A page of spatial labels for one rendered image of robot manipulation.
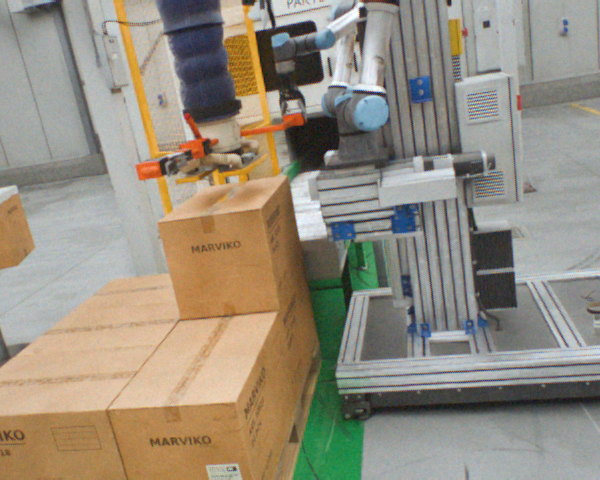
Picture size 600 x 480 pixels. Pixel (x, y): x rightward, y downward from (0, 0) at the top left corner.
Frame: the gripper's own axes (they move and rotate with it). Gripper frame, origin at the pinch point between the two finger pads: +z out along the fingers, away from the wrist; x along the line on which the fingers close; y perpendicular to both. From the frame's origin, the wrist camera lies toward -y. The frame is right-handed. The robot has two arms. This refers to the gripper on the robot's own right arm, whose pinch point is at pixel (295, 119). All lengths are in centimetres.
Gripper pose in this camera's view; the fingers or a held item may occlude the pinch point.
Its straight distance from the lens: 258.6
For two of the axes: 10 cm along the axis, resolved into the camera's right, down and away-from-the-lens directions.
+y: -1.9, 3.0, -9.3
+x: 9.7, -1.1, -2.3
